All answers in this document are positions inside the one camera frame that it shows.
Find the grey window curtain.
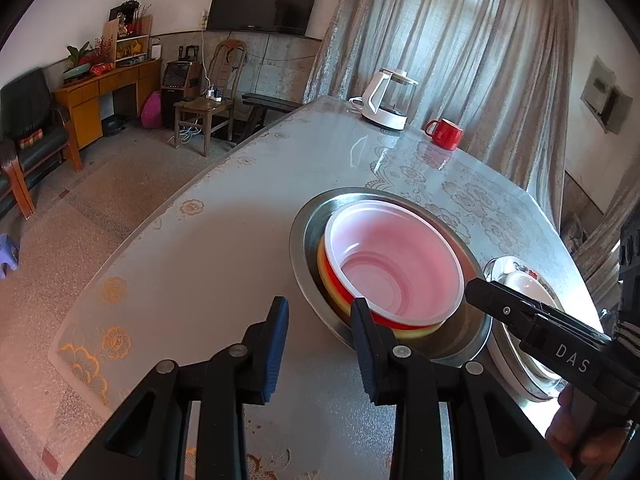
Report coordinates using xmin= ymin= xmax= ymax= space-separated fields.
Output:
xmin=560 ymin=155 xmax=640 ymax=301

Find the wooden display shelf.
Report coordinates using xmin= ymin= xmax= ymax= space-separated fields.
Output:
xmin=102 ymin=2 xmax=153 ymax=68

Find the black wall television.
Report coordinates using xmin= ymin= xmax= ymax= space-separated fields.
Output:
xmin=206 ymin=0 xmax=323 ymax=37

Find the wall electrical panel box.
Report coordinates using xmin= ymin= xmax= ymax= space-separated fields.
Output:
xmin=580 ymin=56 xmax=633 ymax=135

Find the wooden desk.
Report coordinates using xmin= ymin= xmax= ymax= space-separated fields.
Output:
xmin=52 ymin=57 xmax=163 ymax=172

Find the long grey curtain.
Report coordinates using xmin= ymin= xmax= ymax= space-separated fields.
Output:
xmin=303 ymin=0 xmax=583 ymax=211

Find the purple plastic stool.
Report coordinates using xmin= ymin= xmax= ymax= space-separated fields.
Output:
xmin=0 ymin=233 xmax=21 ymax=281

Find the yellow plastic bowl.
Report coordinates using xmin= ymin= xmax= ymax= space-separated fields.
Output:
xmin=317 ymin=240 xmax=441 ymax=337

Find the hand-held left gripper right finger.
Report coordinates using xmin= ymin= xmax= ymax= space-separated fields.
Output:
xmin=350 ymin=297 xmax=576 ymax=480

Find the black speaker box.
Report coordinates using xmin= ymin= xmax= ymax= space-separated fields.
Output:
xmin=162 ymin=60 xmax=203 ymax=128

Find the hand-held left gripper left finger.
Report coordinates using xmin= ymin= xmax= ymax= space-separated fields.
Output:
xmin=62 ymin=296 xmax=291 ymax=480

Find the stainless steel bowl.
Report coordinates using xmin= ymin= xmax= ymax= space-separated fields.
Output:
xmin=289 ymin=186 xmax=494 ymax=365

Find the white plate with red characters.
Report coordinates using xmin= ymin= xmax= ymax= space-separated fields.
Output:
xmin=484 ymin=256 xmax=568 ymax=401

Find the person's right hand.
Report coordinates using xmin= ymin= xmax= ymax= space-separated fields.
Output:
xmin=545 ymin=387 xmax=603 ymax=476

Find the white translucent plastic bowl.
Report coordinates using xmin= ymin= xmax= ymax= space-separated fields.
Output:
xmin=324 ymin=200 xmax=463 ymax=322

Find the pink bag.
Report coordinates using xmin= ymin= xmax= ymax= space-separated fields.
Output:
xmin=140 ymin=89 xmax=164 ymax=129

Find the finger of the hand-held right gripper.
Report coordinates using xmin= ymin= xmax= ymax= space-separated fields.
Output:
xmin=465 ymin=278 xmax=613 ymax=348

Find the wooden chair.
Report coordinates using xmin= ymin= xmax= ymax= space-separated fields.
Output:
xmin=173 ymin=40 xmax=248 ymax=157

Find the dark wooden bench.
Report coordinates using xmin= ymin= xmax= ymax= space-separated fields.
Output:
xmin=241 ymin=92 xmax=303 ymax=141

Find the white glass electric kettle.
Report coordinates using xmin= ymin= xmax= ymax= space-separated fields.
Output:
xmin=349 ymin=68 xmax=420 ymax=132

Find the potted green plant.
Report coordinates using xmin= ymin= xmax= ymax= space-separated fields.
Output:
xmin=62 ymin=42 xmax=96 ymax=81

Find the red mug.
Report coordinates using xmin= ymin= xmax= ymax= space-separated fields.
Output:
xmin=424 ymin=119 xmax=463 ymax=152

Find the printed lace tablecloth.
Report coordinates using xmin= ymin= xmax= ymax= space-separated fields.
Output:
xmin=40 ymin=95 xmax=608 ymax=480

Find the red plastic bowl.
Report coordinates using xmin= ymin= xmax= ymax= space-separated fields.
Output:
xmin=325 ymin=255 xmax=451 ymax=331

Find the black leather armchair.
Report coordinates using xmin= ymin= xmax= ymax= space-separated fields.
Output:
xmin=0 ymin=67 xmax=83 ymax=218

